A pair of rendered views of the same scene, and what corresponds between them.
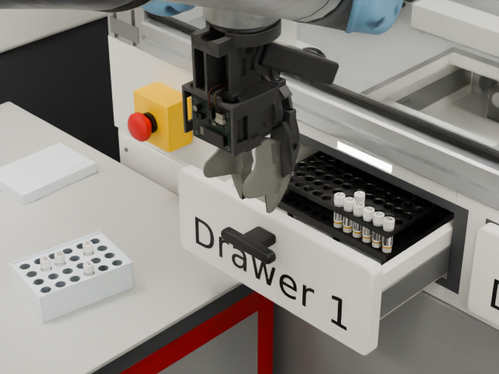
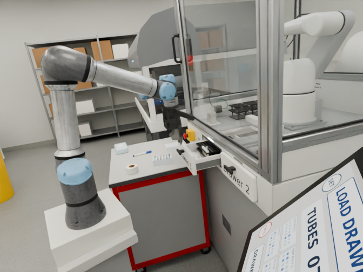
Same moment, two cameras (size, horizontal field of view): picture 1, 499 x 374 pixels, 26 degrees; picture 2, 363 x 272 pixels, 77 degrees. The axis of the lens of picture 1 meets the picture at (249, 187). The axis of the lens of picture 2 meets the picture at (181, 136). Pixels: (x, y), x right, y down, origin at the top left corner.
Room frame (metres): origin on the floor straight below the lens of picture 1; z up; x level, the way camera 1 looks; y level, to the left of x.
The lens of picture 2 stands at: (-0.02, -0.64, 1.38)
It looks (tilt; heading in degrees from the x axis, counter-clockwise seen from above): 18 degrees down; 32
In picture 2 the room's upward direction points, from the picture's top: 7 degrees counter-clockwise
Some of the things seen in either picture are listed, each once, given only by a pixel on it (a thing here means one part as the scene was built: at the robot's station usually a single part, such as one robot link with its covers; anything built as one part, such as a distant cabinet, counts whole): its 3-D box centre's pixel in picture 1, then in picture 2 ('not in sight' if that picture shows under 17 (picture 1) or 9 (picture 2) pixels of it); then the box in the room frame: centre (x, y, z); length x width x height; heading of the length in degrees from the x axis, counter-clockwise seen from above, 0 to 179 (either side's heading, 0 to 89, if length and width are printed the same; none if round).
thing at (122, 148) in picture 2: not in sight; (121, 148); (1.16, 0.67, 0.78); 0.15 x 0.10 x 0.04; 50
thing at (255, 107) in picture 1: (238, 79); (172, 117); (0.94, 0.01, 1.10); 0.09 x 0.08 x 0.12; 135
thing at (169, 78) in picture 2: not in sight; (167, 86); (0.94, 0.01, 1.26); 0.09 x 0.08 x 0.11; 153
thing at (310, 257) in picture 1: (272, 254); (186, 155); (0.98, -0.03, 0.87); 0.29 x 0.02 x 0.11; 45
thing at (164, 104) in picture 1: (161, 117); (190, 135); (1.30, 0.12, 0.88); 0.07 x 0.05 x 0.07; 45
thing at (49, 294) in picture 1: (72, 274); (162, 159); (1.07, 0.22, 0.78); 0.12 x 0.08 x 0.04; 125
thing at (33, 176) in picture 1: (42, 172); (173, 145); (1.33, 0.30, 0.77); 0.13 x 0.09 x 0.02; 135
